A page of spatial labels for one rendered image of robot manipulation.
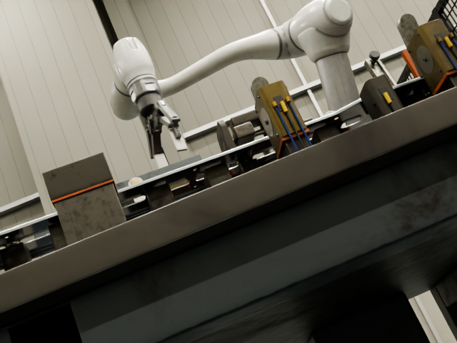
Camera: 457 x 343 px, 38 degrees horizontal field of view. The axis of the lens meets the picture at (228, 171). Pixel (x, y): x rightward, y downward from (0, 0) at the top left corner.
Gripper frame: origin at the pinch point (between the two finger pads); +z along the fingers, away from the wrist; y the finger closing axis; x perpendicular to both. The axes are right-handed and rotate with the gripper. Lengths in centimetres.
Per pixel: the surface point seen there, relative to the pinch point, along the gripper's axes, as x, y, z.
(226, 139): 4.9, 20.7, 7.2
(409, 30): 29, 66, 12
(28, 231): -48, 19, 20
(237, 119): 9.9, 21.5, 2.5
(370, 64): 46, 37, 1
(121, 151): 205, -480, -265
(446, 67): 25, 72, 26
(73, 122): 169, -499, -323
